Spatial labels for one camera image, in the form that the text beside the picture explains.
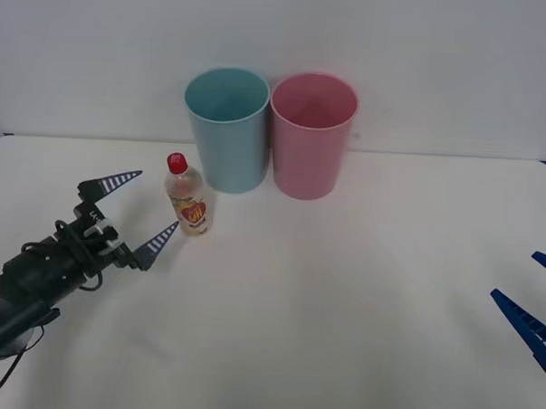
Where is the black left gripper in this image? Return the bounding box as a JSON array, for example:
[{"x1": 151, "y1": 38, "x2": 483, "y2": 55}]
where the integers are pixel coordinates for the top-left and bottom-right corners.
[{"x1": 71, "y1": 167, "x2": 182, "y2": 274}]

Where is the clear bottle with red cap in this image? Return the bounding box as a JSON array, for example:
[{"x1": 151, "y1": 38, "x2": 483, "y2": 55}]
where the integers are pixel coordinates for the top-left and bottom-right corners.
[{"x1": 161, "y1": 152, "x2": 216, "y2": 240}]

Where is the pale blue plastic bin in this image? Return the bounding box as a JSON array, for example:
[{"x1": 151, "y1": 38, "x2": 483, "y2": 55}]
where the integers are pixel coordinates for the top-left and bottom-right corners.
[{"x1": 179, "y1": 65, "x2": 273, "y2": 196}]

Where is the pink plastic bin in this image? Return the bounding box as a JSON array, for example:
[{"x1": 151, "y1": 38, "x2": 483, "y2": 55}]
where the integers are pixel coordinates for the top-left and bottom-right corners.
[{"x1": 265, "y1": 71, "x2": 361, "y2": 203}]

